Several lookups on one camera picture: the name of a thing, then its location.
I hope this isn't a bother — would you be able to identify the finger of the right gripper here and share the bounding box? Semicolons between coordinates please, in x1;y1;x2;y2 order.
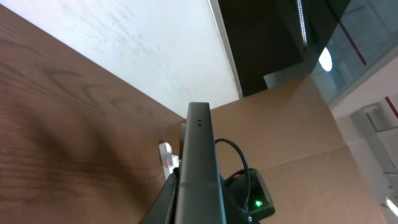
139;167;180;224

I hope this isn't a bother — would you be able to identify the Galaxy S25 Ultra smartphone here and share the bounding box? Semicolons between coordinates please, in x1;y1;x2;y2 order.
174;102;226;224

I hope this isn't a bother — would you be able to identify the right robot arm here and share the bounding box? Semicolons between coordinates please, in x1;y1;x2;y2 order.
139;168;275;224

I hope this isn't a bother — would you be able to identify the white power strip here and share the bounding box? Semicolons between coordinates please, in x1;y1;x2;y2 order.
159;142;180;179

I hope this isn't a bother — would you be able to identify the brown cardboard sheet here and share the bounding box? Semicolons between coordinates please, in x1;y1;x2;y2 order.
211;78;385;224

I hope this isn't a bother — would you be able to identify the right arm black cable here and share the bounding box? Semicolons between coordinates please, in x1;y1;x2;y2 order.
214;138;252;223

